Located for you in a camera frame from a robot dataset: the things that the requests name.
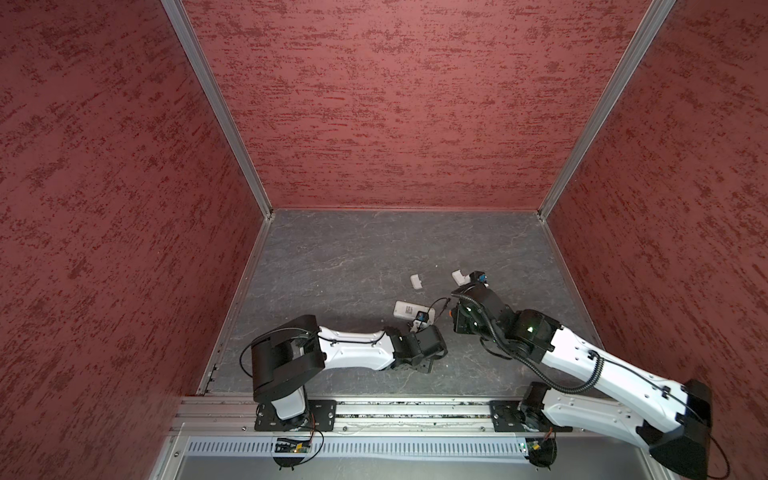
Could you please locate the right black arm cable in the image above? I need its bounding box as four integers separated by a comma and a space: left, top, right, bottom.
452, 290, 605, 396

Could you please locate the white battery cover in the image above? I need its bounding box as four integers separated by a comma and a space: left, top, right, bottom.
451, 270, 471, 286

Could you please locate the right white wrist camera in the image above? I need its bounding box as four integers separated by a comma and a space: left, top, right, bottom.
469, 271, 488, 286

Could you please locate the right aluminium corner post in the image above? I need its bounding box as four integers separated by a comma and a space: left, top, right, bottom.
538, 0, 676, 223

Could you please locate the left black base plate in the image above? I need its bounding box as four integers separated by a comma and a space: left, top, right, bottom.
254, 399, 338, 433

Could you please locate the white slotted cable duct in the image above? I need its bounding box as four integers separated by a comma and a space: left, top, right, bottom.
184, 436, 529, 463

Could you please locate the grey remote control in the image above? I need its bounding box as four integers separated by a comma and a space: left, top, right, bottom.
410, 320, 430, 333

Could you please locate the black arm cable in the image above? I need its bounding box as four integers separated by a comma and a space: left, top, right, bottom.
238, 326, 313, 379
452, 290, 605, 396

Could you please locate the white AC remote control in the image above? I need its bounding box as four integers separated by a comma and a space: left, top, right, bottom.
393, 301, 436, 323

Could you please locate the grey remote battery cover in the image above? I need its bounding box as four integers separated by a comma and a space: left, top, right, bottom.
410, 274, 423, 290

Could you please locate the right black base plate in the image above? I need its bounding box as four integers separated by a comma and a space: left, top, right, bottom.
489, 400, 573, 433

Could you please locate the left aluminium corner post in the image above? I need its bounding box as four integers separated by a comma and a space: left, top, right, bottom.
161, 0, 273, 221

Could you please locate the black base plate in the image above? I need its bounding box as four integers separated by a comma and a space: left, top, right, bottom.
489, 400, 573, 433
254, 399, 338, 433

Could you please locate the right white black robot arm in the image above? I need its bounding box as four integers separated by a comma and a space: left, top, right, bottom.
451, 281, 719, 479

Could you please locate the aluminium corner post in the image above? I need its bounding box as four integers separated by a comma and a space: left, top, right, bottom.
161, 0, 273, 221
538, 0, 676, 223

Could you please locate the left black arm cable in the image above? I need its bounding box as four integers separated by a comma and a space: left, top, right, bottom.
238, 326, 313, 379

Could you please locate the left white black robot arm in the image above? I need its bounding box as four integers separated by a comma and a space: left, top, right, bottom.
238, 315, 448, 433

